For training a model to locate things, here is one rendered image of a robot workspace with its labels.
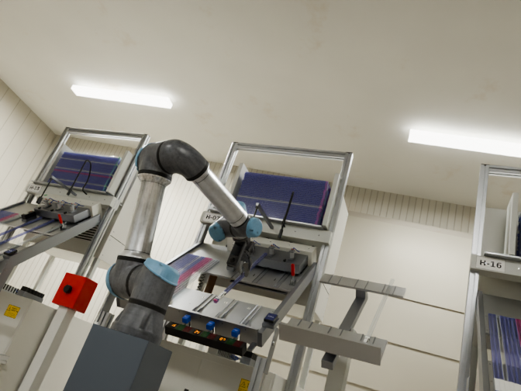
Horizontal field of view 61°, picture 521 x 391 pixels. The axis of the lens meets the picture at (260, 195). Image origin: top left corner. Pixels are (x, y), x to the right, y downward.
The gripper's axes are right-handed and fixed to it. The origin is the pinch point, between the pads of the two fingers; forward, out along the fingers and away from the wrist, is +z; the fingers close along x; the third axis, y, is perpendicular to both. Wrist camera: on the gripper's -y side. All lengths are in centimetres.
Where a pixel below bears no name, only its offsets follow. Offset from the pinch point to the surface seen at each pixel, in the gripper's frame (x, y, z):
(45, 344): 86, -44, 29
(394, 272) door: -39, 238, 175
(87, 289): 79, -18, 15
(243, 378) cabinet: -7.2, -24.2, 36.1
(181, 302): 20.0, -20.5, 4.0
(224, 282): 32, 33, 39
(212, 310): 5.2, -20.4, 4.0
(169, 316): 21.0, -28.7, 4.7
